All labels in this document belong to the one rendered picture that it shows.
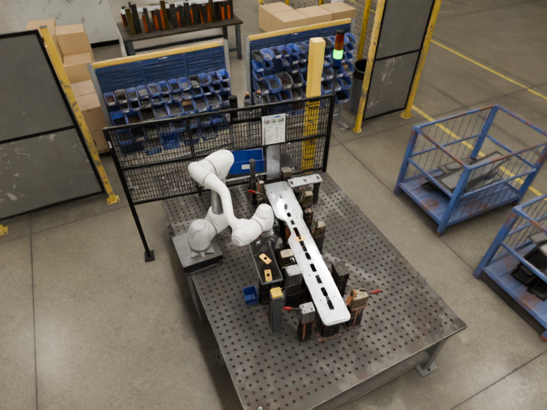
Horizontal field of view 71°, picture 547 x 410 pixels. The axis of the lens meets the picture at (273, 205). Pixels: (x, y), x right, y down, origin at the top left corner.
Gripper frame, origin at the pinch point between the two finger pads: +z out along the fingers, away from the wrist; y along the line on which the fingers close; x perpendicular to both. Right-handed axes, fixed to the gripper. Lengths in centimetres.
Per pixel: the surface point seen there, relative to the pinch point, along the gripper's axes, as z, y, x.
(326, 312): 22, 9, -48
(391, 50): 8, 346, 151
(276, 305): 15.0, -13.9, -26.2
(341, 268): 19, 40, -33
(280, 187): 22, 67, 59
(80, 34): 21, 75, 505
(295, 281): 19.1, 9.3, -19.7
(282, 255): 13.8, 15.2, -0.5
